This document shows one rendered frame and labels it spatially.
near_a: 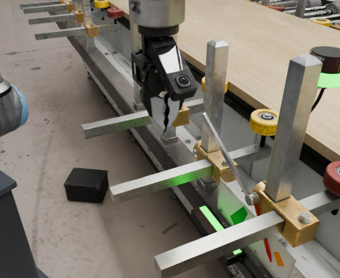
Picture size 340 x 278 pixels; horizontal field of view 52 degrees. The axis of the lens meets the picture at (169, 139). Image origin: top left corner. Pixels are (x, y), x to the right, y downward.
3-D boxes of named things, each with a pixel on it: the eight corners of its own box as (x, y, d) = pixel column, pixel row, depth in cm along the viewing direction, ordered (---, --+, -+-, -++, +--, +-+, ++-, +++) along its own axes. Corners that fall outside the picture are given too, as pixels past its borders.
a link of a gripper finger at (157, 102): (154, 122, 74) (152, 81, 69) (166, 135, 69) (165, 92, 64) (140, 125, 73) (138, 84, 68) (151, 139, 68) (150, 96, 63)
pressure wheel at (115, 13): (113, 28, 193) (111, 6, 186) (126, 29, 190) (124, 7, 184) (106, 32, 187) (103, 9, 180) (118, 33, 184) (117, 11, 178)
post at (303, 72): (260, 268, 78) (307, 61, 52) (251, 256, 80) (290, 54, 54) (273, 262, 79) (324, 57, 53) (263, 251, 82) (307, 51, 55)
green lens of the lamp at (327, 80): (323, 90, 55) (326, 77, 53) (296, 76, 59) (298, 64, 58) (350, 83, 57) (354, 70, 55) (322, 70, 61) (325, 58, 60)
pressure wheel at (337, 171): (334, 232, 70) (351, 188, 64) (306, 206, 76) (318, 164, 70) (362, 219, 73) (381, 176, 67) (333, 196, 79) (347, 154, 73)
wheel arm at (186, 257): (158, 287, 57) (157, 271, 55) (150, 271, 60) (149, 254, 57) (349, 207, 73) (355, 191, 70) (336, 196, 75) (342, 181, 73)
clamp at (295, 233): (293, 249, 64) (298, 229, 61) (249, 202, 74) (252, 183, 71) (316, 238, 66) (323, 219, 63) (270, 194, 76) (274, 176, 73)
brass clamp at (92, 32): (87, 37, 179) (86, 27, 176) (81, 31, 189) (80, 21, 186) (100, 36, 181) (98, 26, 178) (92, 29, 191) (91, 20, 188)
